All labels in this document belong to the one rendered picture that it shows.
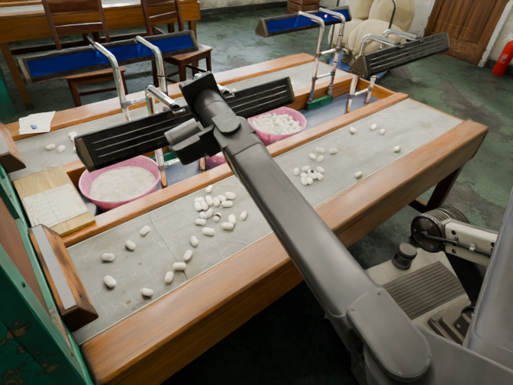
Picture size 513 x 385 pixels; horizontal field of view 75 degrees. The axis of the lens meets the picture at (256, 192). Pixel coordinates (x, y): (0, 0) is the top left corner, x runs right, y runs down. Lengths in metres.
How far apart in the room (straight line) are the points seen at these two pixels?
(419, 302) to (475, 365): 1.04
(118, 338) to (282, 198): 0.56
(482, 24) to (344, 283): 5.38
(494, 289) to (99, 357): 0.72
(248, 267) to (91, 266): 0.42
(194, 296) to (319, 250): 0.55
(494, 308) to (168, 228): 0.88
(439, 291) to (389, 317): 1.12
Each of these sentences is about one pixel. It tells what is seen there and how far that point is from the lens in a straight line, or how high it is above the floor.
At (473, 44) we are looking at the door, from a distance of 5.69.
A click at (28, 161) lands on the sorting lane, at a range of 1.51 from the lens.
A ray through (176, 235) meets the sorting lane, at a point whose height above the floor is 0.74.
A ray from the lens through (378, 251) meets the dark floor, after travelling 2.11.
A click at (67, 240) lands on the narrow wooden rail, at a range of 1.08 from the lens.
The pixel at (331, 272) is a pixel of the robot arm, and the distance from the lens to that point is 0.36.
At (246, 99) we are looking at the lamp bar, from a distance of 0.97.
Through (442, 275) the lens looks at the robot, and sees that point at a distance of 1.48.
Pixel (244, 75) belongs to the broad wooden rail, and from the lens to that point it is 2.02.
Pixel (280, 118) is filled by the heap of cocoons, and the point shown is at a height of 0.73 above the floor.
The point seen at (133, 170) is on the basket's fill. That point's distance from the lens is 1.33.
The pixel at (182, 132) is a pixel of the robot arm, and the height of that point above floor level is 1.20.
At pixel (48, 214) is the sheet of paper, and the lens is 1.17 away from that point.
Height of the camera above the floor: 1.50
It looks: 40 degrees down
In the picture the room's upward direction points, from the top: 4 degrees clockwise
